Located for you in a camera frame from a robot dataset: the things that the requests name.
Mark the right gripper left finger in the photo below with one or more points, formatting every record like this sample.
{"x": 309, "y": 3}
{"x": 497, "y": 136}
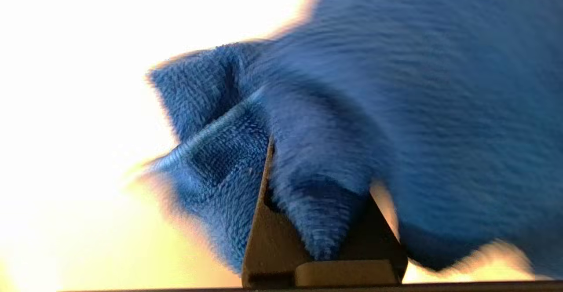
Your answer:
{"x": 272, "y": 248}

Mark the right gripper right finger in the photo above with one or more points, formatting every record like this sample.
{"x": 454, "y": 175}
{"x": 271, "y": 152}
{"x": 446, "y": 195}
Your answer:
{"x": 374, "y": 239}

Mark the blue microfiber towel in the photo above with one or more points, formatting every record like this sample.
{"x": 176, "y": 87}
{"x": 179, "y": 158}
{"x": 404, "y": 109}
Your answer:
{"x": 396, "y": 107}

